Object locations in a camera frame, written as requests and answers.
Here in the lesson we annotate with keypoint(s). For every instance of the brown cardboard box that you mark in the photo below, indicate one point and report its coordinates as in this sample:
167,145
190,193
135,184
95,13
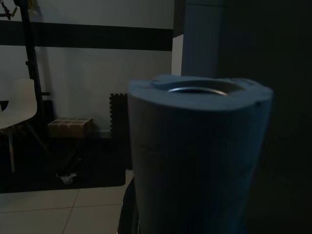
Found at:
70,127

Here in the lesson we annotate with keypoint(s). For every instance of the white shell chair wooden legs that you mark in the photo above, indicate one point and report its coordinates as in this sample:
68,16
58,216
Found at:
18,104

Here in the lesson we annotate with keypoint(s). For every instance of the white pillar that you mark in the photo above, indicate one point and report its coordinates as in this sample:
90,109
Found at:
178,54

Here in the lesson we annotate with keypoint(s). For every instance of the black wheeled stand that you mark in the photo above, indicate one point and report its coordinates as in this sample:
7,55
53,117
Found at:
33,61

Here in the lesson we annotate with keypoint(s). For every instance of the black puzzle foam tile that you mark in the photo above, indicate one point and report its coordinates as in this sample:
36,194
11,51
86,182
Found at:
118,114

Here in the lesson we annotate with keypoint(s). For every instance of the black foam floor mat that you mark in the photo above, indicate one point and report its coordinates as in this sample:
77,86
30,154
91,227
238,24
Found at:
61,165

